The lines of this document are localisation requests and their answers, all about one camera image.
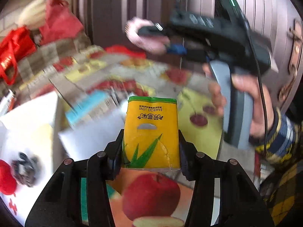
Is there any red plush apple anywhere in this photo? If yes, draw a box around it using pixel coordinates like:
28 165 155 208
0 160 17 195

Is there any pink plush toy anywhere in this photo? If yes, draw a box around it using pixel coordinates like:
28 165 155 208
125 17 170 55

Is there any yellow tissue pack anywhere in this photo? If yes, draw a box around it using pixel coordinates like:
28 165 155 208
122 96 180 171

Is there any white foam sponge block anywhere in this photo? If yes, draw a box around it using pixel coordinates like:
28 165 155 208
59 110 125 161

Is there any striped sleeve forearm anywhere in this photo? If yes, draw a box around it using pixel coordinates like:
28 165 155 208
250 108 302 167

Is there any person right hand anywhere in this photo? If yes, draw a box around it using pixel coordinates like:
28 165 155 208
202 61 277 147

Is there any grey plush toy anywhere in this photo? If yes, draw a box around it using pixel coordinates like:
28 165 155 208
11 152 41 187

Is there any white cardboard box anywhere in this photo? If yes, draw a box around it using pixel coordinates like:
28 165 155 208
1 92 61 225

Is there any red bag by door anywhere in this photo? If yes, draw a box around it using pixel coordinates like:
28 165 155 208
105 45 146 59

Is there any dark wooden door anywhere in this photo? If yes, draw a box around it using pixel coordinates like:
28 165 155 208
72 0 302 112

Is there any fruit pattern tablecloth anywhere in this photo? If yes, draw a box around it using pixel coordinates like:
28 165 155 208
16 44 261 227

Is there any plaid covered cushion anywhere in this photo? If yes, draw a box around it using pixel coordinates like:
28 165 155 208
15 32 91 83

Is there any red plastic bag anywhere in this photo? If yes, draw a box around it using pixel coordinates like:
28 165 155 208
39 0 83 45

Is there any red fabric tote bag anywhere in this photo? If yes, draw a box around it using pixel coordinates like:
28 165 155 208
1 26 37 85

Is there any cream foam roll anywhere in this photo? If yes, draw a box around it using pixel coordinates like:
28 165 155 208
15 0 47 30

